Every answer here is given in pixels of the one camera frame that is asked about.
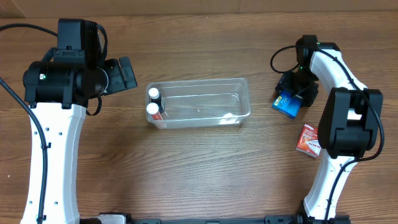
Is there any clear plastic container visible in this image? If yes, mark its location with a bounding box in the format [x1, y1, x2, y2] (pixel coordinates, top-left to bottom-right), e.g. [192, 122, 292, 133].
[146, 78, 251, 129]

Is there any orange bottle white cap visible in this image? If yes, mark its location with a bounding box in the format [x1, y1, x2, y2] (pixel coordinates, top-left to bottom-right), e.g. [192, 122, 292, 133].
[146, 103, 163, 121]

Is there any red and white box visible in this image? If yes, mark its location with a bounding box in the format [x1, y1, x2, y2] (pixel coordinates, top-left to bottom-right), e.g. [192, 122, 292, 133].
[295, 123, 322, 157]

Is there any blue box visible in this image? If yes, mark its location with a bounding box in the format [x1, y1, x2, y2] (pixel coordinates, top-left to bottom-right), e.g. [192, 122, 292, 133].
[272, 91, 302, 119]

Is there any black bottle white cap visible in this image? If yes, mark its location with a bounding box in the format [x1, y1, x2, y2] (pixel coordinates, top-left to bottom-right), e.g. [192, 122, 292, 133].
[148, 88, 164, 113]

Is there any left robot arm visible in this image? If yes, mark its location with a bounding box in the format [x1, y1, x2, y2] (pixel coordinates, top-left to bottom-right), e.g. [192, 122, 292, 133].
[22, 19, 137, 223]

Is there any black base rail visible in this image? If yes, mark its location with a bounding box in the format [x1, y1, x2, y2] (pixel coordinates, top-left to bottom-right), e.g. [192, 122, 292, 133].
[79, 212, 351, 224]

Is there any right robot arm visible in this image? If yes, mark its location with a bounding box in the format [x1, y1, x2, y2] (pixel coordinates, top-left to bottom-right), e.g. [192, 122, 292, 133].
[264, 35, 385, 223]

